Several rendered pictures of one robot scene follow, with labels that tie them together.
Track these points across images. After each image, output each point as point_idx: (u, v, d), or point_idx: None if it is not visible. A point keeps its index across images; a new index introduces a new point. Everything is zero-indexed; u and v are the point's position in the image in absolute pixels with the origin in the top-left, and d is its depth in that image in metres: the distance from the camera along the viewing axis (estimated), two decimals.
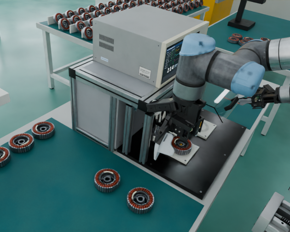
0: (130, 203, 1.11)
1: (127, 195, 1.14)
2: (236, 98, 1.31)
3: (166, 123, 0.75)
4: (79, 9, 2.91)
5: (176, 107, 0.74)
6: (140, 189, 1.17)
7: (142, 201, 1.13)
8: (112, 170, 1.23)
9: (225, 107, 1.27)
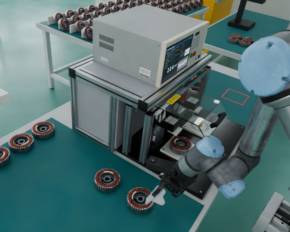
0: (130, 203, 1.11)
1: (127, 195, 1.14)
2: (223, 114, 1.19)
3: (165, 183, 0.96)
4: (79, 9, 2.91)
5: (175, 174, 0.95)
6: (140, 189, 1.17)
7: (142, 201, 1.13)
8: (112, 170, 1.23)
9: (211, 125, 1.15)
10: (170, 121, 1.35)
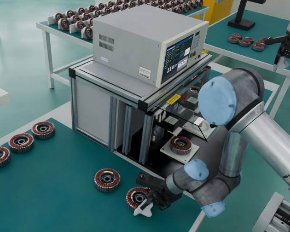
0: (130, 203, 1.11)
1: (126, 195, 1.14)
2: None
3: (152, 199, 1.05)
4: (79, 9, 2.91)
5: (162, 190, 1.04)
6: (139, 189, 1.17)
7: (141, 201, 1.13)
8: (112, 170, 1.23)
9: (211, 125, 1.15)
10: (170, 121, 1.35)
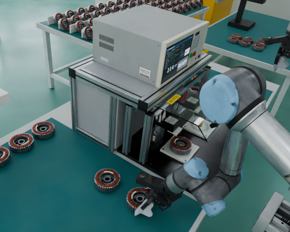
0: (130, 203, 1.10)
1: (126, 195, 1.14)
2: None
3: (153, 199, 1.04)
4: (79, 9, 2.91)
5: (163, 190, 1.03)
6: (139, 189, 1.17)
7: (142, 201, 1.13)
8: (112, 170, 1.23)
9: (211, 125, 1.15)
10: (170, 121, 1.35)
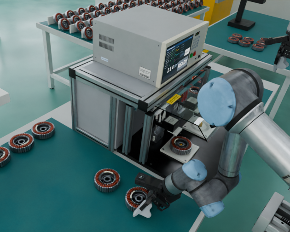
0: (129, 203, 1.11)
1: (125, 195, 1.14)
2: None
3: (151, 199, 1.05)
4: (79, 9, 2.91)
5: (161, 191, 1.04)
6: (138, 188, 1.17)
7: (140, 200, 1.13)
8: (112, 170, 1.23)
9: (211, 125, 1.15)
10: (170, 121, 1.35)
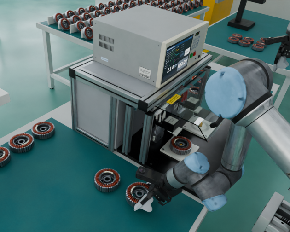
0: (130, 198, 1.09)
1: (126, 190, 1.13)
2: None
3: (152, 194, 1.03)
4: (79, 9, 2.91)
5: (163, 185, 1.02)
6: (139, 184, 1.16)
7: (141, 196, 1.12)
8: (112, 170, 1.23)
9: (211, 125, 1.15)
10: (170, 121, 1.35)
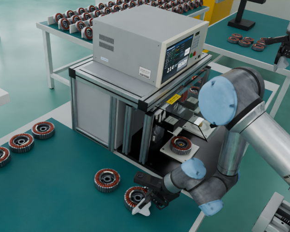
0: (128, 202, 1.11)
1: (124, 194, 1.14)
2: None
3: (150, 198, 1.05)
4: (79, 9, 2.91)
5: (160, 189, 1.04)
6: (137, 188, 1.17)
7: (139, 200, 1.13)
8: (112, 170, 1.23)
9: (211, 125, 1.15)
10: (170, 121, 1.35)
